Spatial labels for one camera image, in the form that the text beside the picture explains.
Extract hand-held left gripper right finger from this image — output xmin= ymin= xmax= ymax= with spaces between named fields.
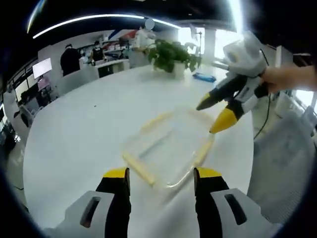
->
xmin=193 ymin=167 xmax=283 ymax=238

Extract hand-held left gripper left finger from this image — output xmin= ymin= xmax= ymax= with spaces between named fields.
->
xmin=44 ymin=167 xmax=132 ymax=238

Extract clear container with yellow buckles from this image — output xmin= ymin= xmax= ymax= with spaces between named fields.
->
xmin=121 ymin=109 xmax=216 ymax=190

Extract person's right hand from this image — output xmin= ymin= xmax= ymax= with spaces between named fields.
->
xmin=262 ymin=67 xmax=285 ymax=94

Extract blue packet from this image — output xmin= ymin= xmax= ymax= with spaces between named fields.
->
xmin=192 ymin=72 xmax=216 ymax=83

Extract green potted plant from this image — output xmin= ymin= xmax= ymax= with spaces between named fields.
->
xmin=148 ymin=39 xmax=203 ymax=74

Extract white counter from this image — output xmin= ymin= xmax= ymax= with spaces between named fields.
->
xmin=80 ymin=58 xmax=131 ymax=79

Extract bright monitor screen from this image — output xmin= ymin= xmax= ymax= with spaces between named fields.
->
xmin=32 ymin=58 xmax=52 ymax=79

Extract long ceiling light strip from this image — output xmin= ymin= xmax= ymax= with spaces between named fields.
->
xmin=33 ymin=14 xmax=174 ymax=39

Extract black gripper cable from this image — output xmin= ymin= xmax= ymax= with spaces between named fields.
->
xmin=253 ymin=48 xmax=272 ymax=141

